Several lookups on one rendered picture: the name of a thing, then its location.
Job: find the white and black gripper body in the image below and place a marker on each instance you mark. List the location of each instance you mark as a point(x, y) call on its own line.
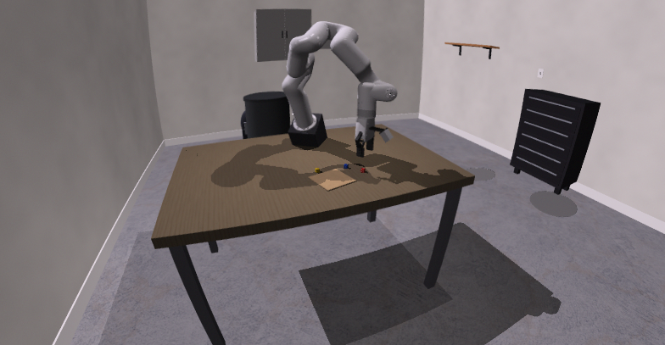
point(363, 124)

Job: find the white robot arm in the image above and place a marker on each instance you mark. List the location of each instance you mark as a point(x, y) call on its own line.
point(343, 46)

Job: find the beige flat mat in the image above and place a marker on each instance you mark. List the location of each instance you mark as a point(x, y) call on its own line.
point(332, 179)

